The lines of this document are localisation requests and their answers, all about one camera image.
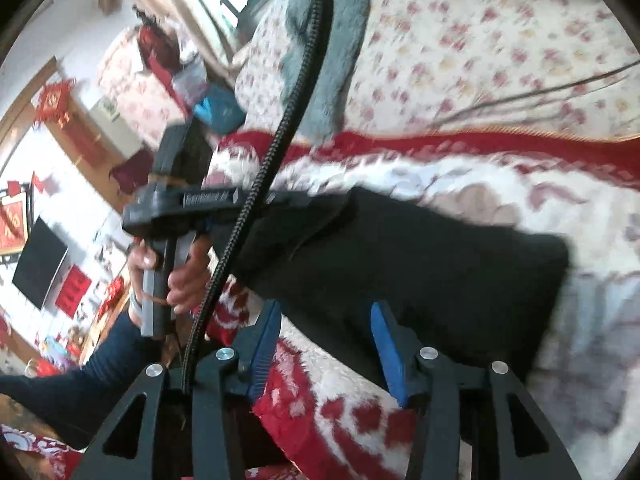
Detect floral pillow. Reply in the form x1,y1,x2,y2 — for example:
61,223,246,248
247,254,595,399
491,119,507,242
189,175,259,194
97,25,187,132

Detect grey plastic bag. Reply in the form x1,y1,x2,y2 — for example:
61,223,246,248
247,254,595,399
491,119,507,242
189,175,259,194
172,62,209,104

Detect thin black wires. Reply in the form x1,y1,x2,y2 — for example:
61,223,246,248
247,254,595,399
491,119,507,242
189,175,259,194
432,59,640,128

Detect person's left hand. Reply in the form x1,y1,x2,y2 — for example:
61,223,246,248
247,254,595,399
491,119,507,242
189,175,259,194
127,237,211,311

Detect red wall poster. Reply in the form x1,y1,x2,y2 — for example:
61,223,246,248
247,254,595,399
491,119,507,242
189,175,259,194
0,194,29,257

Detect black cable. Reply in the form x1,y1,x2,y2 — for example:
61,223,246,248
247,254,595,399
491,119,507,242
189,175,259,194
180,0,336,396

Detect red knot wall decoration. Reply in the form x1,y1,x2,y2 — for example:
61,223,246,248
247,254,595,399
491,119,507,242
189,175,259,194
32,79,77,128

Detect beige curtain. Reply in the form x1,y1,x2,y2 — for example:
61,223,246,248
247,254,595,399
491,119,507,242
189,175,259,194
97,0,241,78

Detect dark red cushion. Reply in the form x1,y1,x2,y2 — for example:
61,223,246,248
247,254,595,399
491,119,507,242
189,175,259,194
109,149,157,196

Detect red and white plush blanket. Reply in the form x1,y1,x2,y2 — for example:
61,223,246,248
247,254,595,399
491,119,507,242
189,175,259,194
202,130,640,480

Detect black pants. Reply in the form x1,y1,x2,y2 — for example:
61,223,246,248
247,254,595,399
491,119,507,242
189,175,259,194
227,185,571,386

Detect blue plastic bag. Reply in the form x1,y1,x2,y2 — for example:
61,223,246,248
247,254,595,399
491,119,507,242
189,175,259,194
194,85,247,136

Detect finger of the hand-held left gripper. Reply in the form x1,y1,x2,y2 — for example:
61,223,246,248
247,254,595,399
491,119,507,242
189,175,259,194
265,190,326,213
202,217,242,247

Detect floral print quilt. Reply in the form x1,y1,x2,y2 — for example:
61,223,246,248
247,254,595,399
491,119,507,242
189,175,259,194
235,0,640,143

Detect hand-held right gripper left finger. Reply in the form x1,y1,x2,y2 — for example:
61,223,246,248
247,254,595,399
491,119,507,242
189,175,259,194
70,300,283,480

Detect grey-green fleece blanket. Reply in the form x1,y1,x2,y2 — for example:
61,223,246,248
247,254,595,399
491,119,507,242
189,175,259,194
277,0,373,138

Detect person's left forearm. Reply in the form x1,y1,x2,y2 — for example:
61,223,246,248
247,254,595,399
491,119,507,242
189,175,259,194
0,287,171,451

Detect dark red cloth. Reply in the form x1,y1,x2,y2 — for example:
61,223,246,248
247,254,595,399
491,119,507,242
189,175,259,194
135,24,182,87

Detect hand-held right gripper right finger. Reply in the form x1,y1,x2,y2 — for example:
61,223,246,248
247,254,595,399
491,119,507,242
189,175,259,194
370,301,583,480

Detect black television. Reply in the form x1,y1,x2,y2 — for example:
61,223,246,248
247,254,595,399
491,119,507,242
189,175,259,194
12,215,69,311

